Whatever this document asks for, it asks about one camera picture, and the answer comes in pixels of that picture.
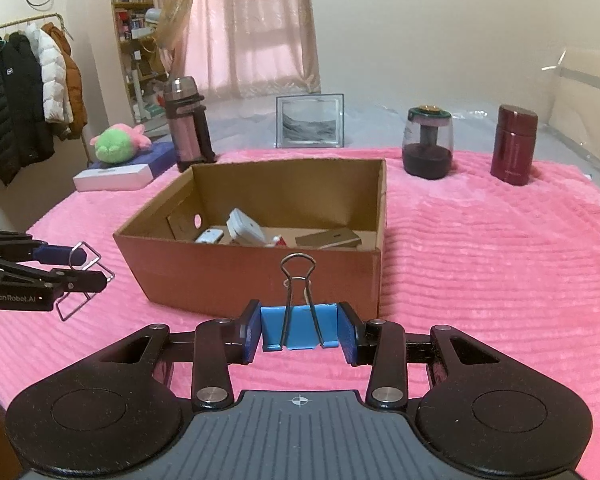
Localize green pink plush toy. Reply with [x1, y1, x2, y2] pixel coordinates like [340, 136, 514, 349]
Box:
[90, 124, 151, 165]

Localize sand picture frame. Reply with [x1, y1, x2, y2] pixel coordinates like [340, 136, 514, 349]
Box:
[275, 93, 344, 148]

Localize white puffer jacket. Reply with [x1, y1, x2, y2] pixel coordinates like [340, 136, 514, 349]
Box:
[24, 24, 73, 126]

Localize gold router box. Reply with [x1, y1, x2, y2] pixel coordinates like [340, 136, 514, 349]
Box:
[296, 228, 362, 249]

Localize black jacket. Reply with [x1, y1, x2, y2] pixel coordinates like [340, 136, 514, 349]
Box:
[0, 32, 55, 185]

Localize pink fluffy blanket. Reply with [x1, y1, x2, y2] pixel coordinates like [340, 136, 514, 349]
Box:
[0, 148, 600, 479]

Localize white flat box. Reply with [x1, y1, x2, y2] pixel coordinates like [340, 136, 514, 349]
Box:
[73, 164, 154, 192]

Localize brown cardboard box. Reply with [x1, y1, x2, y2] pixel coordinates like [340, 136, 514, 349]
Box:
[114, 158, 387, 320]

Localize blue binder clip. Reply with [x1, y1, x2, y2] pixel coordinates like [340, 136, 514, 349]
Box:
[260, 252, 339, 352]

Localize standing fan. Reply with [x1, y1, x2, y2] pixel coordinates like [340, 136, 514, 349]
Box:
[145, 0, 193, 50]

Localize white square night light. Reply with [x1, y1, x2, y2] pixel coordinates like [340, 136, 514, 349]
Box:
[226, 208, 268, 246]

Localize dark red thermos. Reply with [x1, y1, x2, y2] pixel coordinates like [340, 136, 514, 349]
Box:
[491, 104, 539, 186]

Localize glass jar dark base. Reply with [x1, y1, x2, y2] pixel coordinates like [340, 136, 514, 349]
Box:
[402, 105, 454, 180]

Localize pink curtain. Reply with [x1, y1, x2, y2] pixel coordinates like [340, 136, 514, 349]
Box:
[154, 0, 321, 100]

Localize brown jacket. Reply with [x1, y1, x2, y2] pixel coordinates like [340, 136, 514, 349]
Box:
[42, 23, 87, 140]

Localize red blue Doraemon toy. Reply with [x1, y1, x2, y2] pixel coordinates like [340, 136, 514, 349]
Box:
[265, 235, 287, 247]

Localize clothes rack rail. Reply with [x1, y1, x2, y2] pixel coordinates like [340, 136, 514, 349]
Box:
[0, 12, 77, 47]

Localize wooden bookshelf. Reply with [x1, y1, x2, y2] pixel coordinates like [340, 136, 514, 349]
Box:
[110, 0, 172, 125]

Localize white remote control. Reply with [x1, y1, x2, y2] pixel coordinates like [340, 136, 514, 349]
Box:
[195, 228, 224, 245]

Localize purple book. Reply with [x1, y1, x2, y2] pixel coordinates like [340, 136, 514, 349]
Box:
[90, 141, 176, 178]

